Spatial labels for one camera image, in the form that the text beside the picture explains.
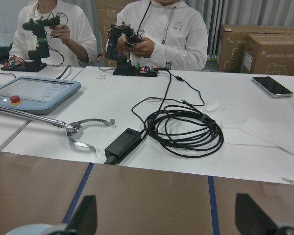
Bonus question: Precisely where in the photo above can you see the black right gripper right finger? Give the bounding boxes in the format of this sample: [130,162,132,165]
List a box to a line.
[235,193,277,235]

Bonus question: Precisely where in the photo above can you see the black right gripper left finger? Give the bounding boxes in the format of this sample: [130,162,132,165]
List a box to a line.
[66,195,98,235]

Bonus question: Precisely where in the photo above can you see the long reach grabber tool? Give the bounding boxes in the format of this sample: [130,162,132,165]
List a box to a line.
[0,106,115,153]

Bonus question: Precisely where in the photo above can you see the crumpled white tissue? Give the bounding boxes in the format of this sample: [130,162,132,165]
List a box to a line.
[204,99,226,113]

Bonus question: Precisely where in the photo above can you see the blue teach pendant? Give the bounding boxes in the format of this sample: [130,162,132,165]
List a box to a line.
[0,76,81,114]

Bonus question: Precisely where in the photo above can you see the cardboard box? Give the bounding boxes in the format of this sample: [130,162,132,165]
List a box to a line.
[217,24,294,72]
[241,34,294,76]

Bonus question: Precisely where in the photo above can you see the person in white shirt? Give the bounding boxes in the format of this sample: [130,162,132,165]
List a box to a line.
[9,0,98,67]

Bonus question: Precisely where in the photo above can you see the coiled black cable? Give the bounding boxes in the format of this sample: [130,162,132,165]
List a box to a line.
[131,70,225,159]

